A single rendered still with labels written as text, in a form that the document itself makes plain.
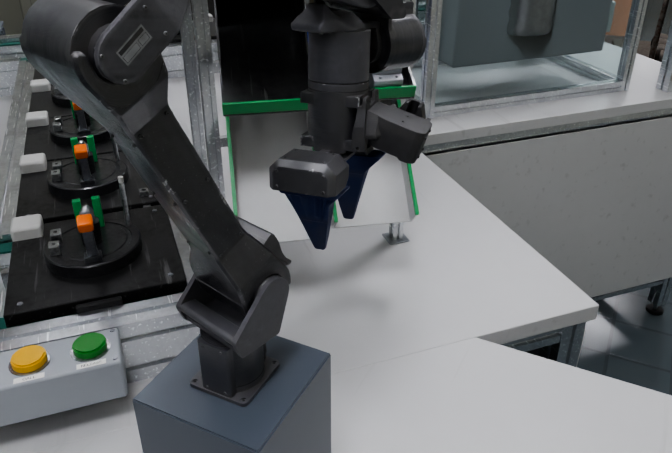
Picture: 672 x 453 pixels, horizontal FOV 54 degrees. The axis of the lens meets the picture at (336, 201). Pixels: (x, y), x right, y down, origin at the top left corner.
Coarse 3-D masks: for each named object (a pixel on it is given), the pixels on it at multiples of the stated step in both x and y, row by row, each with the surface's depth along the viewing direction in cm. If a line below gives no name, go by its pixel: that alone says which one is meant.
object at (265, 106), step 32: (224, 0) 105; (256, 0) 105; (288, 0) 106; (224, 32) 100; (256, 32) 101; (288, 32) 101; (224, 64) 96; (256, 64) 96; (288, 64) 97; (224, 96) 92; (256, 96) 92; (288, 96) 93
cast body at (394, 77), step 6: (384, 72) 94; (390, 72) 94; (396, 72) 94; (372, 78) 94; (378, 78) 93; (384, 78) 94; (390, 78) 94; (396, 78) 94; (402, 78) 94; (372, 84) 94; (378, 84) 94; (384, 84) 94; (390, 84) 94; (396, 84) 94
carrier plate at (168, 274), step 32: (64, 224) 107; (160, 224) 107; (32, 256) 99; (160, 256) 99; (32, 288) 92; (64, 288) 92; (96, 288) 92; (128, 288) 92; (160, 288) 93; (32, 320) 88
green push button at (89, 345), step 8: (80, 336) 82; (88, 336) 82; (96, 336) 82; (104, 336) 83; (72, 344) 81; (80, 344) 81; (88, 344) 81; (96, 344) 81; (104, 344) 81; (80, 352) 80; (88, 352) 80; (96, 352) 80
